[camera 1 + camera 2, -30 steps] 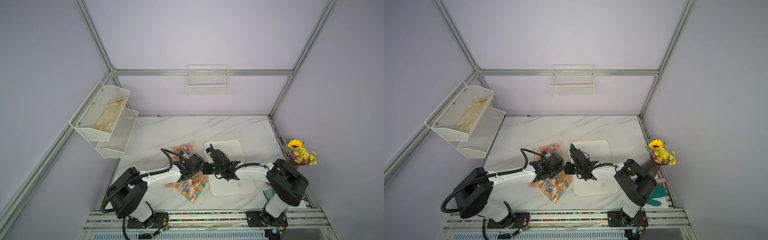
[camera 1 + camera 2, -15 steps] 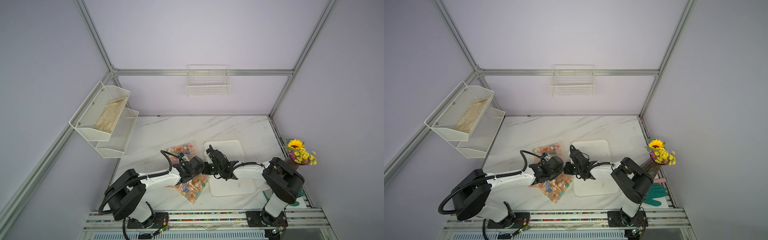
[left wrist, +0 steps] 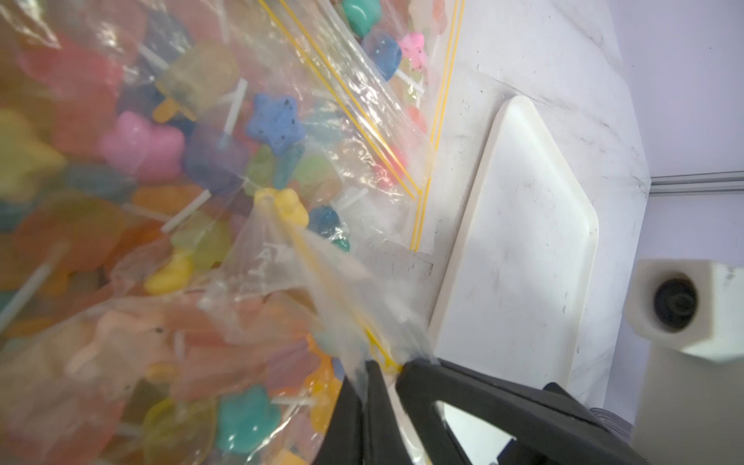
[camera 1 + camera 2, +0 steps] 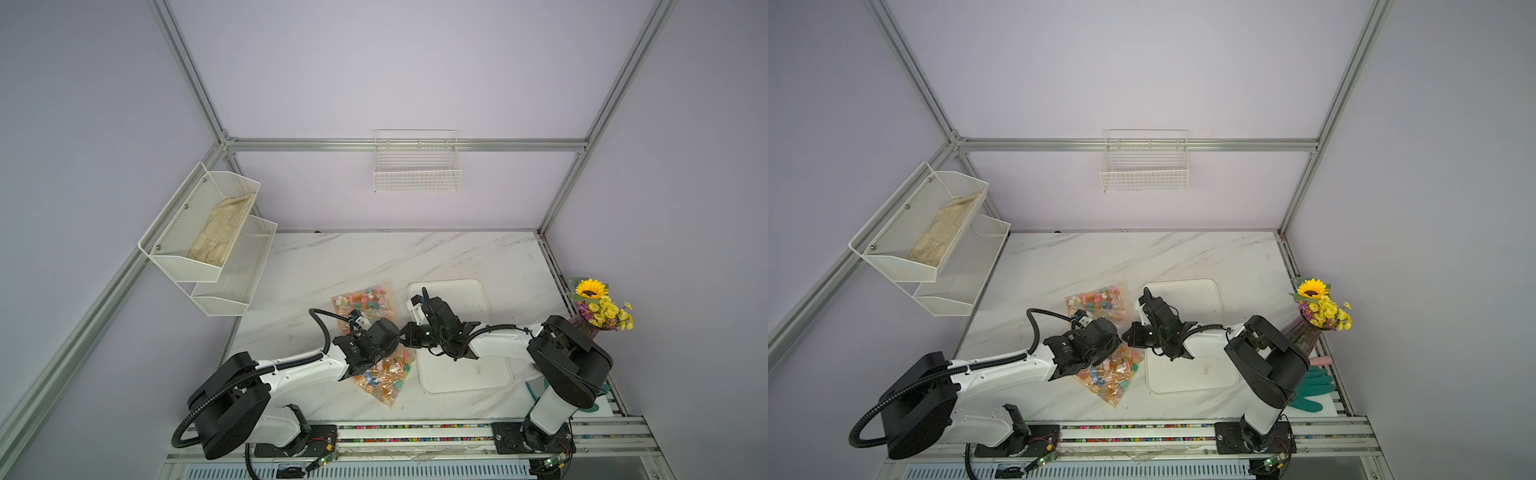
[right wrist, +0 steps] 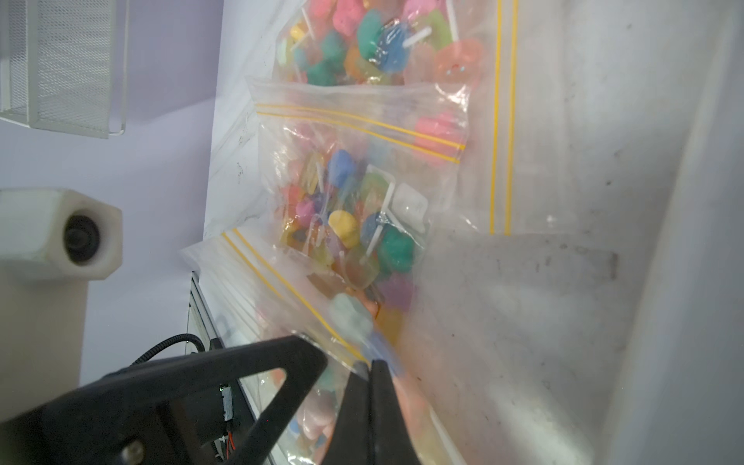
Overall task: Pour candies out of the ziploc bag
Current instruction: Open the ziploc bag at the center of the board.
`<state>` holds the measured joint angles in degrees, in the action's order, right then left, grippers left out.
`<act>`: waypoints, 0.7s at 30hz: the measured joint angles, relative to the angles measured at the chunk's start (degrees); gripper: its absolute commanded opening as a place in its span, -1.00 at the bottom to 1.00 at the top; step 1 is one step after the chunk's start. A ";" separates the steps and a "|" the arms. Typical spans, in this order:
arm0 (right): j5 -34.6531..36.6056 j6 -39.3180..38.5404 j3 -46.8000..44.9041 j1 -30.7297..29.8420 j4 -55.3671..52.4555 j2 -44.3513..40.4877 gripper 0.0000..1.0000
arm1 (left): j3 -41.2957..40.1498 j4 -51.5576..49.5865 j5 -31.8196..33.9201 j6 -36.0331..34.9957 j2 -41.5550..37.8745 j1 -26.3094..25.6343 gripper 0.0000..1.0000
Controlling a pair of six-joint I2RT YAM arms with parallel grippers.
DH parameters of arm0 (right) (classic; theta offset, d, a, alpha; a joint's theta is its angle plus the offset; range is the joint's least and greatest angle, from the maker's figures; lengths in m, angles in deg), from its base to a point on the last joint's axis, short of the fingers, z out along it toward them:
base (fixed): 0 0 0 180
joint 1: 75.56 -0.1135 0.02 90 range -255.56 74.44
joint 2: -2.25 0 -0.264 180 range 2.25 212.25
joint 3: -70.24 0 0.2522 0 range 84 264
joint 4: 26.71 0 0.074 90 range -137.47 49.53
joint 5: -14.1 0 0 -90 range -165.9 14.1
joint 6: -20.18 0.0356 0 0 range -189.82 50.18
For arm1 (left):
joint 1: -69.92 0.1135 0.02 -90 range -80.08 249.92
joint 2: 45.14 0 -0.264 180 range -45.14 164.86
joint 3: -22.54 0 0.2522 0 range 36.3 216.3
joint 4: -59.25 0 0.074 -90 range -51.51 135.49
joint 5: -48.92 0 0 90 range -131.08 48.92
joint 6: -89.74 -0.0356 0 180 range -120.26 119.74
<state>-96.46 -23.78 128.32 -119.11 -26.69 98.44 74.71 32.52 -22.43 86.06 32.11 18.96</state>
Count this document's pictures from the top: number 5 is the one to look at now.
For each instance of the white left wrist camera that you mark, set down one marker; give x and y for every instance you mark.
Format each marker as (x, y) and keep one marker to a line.
(54, 242)

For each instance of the white plastic tray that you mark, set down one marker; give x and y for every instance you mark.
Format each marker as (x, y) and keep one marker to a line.
(585, 305)

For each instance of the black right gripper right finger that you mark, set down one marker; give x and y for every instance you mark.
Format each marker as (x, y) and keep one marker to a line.
(390, 439)

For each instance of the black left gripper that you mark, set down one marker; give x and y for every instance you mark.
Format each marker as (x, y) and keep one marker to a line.
(138, 415)

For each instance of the clear ziploc bag of candies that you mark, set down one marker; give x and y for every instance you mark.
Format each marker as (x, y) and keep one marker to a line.
(357, 176)

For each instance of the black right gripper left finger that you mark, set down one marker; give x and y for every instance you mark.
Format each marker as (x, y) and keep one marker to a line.
(350, 441)

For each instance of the white two-tier mesh shelf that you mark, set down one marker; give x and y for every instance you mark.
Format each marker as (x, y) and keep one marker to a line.
(57, 66)

